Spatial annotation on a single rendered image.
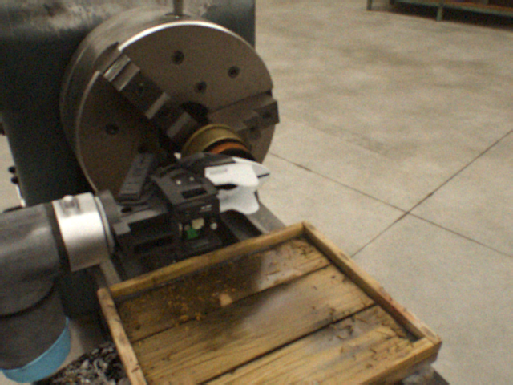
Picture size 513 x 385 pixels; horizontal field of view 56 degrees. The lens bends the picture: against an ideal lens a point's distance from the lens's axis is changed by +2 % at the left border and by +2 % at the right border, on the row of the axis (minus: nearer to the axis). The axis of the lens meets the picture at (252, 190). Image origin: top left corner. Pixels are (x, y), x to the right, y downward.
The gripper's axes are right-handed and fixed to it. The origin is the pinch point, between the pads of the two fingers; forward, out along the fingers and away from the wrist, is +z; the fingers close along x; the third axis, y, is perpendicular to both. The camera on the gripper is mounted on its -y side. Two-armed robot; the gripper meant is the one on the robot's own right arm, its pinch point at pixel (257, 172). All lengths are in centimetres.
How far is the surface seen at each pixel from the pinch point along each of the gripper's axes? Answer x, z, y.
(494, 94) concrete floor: -108, 325, -188
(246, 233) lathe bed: -23.8, 7.4, -17.4
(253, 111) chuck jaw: 3.4, 5.4, -10.9
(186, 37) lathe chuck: 13.9, -2.5, -15.5
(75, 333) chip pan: -54, -25, -39
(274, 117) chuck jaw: 1.5, 9.3, -11.5
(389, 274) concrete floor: -108, 100, -62
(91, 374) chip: -50, -24, -22
